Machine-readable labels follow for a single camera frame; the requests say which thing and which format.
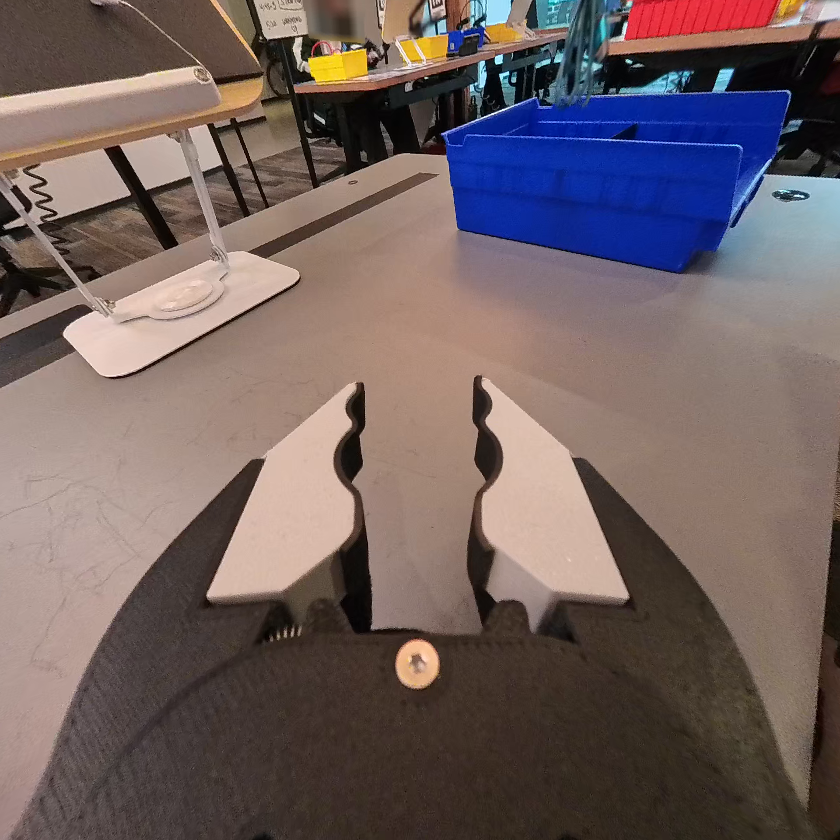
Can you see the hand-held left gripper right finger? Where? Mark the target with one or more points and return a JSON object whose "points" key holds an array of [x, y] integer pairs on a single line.
{"points": [[551, 525]]}

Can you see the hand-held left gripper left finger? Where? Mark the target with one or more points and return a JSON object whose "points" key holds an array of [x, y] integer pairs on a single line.
{"points": [[289, 525]]}

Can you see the blue plastic bin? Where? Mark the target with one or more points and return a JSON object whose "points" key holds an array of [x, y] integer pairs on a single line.
{"points": [[577, 210], [463, 40]]}

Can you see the white tablet stand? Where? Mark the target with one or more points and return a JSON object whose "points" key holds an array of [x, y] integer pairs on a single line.
{"points": [[184, 315]]}

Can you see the black office chair base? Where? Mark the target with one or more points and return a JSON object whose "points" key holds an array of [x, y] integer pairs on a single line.
{"points": [[19, 275]]}

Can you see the wooden workbench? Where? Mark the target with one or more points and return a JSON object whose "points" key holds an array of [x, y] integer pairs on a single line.
{"points": [[394, 82]]}

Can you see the yellow plastic bin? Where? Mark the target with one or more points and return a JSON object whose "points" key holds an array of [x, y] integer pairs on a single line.
{"points": [[425, 47], [338, 65], [505, 31]]}

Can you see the handwritten whiteboard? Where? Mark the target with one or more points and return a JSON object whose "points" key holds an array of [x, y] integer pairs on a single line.
{"points": [[279, 19]]}

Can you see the wooden board with dark panel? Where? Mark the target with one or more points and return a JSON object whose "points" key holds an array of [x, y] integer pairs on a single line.
{"points": [[98, 33]]}

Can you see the row of red bins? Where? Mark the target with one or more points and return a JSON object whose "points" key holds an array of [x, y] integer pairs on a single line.
{"points": [[702, 18]]}

